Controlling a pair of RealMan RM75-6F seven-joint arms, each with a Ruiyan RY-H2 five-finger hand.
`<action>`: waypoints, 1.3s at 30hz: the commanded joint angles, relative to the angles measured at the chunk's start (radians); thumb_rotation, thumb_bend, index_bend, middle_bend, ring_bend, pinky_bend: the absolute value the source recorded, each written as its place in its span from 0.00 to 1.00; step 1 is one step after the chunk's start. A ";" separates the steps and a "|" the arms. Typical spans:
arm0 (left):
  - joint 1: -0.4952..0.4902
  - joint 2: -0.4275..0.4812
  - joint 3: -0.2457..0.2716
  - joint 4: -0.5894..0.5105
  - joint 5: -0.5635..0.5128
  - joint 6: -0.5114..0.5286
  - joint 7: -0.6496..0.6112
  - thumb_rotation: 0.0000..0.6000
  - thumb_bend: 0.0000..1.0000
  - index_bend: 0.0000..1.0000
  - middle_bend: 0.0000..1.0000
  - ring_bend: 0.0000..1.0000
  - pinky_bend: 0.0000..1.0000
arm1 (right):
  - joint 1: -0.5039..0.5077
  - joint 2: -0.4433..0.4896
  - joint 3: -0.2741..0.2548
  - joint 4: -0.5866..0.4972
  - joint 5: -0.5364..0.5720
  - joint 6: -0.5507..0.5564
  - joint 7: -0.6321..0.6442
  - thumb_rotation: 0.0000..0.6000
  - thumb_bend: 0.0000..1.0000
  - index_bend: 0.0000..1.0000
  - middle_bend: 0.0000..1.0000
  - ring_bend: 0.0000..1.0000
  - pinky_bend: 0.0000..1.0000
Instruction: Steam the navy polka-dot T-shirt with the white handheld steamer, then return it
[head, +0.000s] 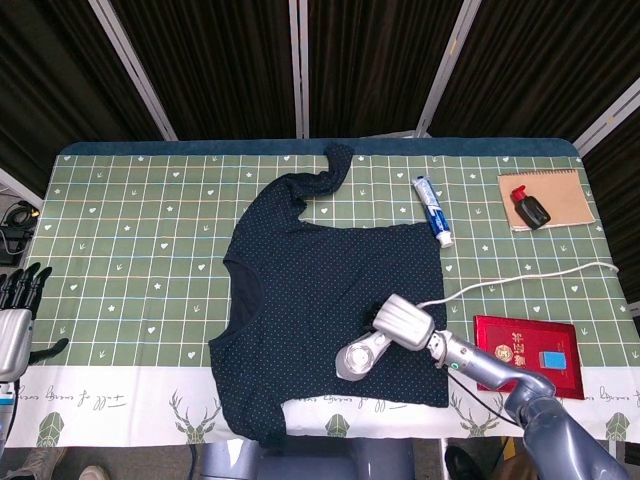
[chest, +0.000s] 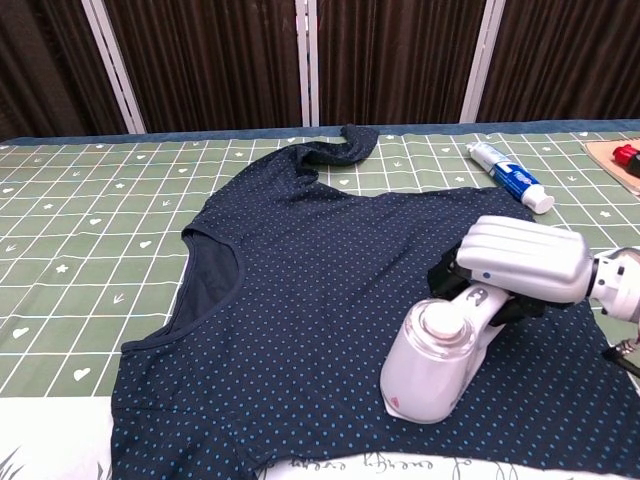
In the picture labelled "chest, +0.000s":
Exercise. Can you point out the white handheld garment steamer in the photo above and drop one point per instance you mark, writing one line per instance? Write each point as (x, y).
(430, 370)

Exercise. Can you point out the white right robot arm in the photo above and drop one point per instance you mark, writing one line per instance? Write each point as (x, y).
(617, 282)

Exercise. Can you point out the navy polka dot t-shirt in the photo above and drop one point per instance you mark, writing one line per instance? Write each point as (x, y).
(310, 300)

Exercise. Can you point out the green grid tablecloth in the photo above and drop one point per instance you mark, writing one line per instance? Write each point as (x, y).
(100, 225)

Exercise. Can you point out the brown pleated screen panel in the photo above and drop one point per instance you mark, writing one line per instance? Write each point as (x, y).
(210, 60)
(395, 60)
(40, 65)
(565, 55)

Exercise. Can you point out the blue white toothpaste tube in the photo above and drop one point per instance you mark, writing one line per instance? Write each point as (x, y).
(515, 177)

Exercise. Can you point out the tan flat mat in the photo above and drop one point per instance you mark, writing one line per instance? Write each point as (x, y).
(600, 157)

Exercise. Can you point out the small red object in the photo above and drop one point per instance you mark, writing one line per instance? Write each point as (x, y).
(624, 154)

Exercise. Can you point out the small black object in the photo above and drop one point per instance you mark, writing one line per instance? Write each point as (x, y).
(636, 165)

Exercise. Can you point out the white printed cloth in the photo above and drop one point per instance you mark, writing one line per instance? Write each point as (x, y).
(50, 435)

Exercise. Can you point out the white screen frame post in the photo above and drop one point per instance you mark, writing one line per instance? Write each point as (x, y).
(482, 60)
(307, 60)
(114, 65)

